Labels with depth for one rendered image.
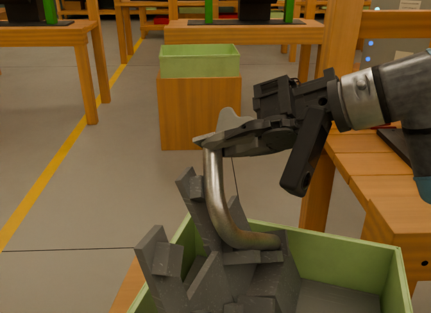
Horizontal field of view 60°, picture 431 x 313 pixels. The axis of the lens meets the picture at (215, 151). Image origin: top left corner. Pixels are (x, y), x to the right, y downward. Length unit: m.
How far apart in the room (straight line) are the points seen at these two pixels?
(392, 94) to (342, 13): 0.85
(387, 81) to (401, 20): 1.02
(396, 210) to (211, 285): 0.57
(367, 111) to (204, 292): 0.32
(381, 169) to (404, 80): 0.74
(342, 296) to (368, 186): 0.39
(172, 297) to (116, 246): 1.76
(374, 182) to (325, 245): 0.40
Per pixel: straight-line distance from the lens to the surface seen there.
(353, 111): 0.49
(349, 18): 1.33
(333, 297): 0.81
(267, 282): 0.71
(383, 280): 0.83
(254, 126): 0.50
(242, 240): 0.59
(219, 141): 0.54
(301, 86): 0.54
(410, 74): 0.49
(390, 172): 1.20
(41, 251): 2.33
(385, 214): 0.97
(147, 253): 0.43
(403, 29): 1.51
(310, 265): 0.82
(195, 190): 0.56
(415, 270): 1.02
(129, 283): 0.90
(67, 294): 2.04
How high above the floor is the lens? 1.44
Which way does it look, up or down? 27 degrees down
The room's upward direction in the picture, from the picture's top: straight up
